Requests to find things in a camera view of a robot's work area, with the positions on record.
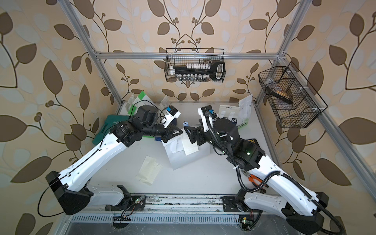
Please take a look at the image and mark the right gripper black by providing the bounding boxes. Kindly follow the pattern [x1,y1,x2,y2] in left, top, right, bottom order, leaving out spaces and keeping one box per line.
[186,118,233,156]

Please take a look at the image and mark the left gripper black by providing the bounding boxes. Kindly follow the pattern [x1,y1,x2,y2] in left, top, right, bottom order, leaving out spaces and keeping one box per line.
[140,121,183,143]

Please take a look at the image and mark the white bag back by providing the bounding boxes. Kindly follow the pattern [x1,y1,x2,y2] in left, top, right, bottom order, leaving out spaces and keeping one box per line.
[162,128,210,170]

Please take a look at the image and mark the green white cool tea bag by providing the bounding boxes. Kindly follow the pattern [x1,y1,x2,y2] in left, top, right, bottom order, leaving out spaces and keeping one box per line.
[128,91,154,116]

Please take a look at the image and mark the small dark navy bag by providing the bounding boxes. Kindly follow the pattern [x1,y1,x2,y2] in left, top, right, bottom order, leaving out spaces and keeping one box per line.
[125,94,136,114]

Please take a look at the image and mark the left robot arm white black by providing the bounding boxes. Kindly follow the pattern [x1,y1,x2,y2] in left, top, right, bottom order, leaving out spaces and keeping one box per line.
[46,105,183,215]

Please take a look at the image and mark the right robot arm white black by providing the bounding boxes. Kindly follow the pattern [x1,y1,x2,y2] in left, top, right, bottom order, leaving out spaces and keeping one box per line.
[184,117,346,235]

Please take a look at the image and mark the white green bag right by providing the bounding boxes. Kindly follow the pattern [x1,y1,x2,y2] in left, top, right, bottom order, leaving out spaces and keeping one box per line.
[237,94,253,128]

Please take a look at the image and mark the green plastic tool case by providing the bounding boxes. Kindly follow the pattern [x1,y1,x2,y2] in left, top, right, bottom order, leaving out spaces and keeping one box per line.
[92,115,129,146]

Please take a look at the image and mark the black socket set holder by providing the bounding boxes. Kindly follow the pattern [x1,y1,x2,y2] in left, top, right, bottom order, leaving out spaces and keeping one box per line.
[169,61,226,81]

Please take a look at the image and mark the object in right basket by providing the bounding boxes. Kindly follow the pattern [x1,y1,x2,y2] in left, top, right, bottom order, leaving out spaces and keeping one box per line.
[265,86,293,104]

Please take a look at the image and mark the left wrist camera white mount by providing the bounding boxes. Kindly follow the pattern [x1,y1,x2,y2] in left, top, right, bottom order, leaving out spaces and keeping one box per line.
[163,105,181,128]

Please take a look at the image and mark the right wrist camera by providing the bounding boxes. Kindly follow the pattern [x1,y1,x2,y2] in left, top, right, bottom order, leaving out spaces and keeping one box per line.
[198,105,218,129]

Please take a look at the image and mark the back wire basket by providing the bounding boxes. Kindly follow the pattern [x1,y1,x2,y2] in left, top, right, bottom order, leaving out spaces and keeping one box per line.
[164,47,226,83]

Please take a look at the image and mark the wire basket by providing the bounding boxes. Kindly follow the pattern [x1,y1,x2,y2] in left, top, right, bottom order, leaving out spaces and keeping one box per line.
[258,62,328,128]
[164,47,226,83]

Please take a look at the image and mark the orange handled pliers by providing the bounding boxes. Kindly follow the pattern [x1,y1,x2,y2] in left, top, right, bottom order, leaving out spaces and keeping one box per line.
[248,174,266,193]

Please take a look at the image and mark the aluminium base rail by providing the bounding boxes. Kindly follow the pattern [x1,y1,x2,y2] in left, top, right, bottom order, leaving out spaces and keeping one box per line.
[62,193,306,215]

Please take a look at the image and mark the right wire basket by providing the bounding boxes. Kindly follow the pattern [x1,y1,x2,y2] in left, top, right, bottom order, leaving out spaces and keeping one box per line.
[258,62,328,128]

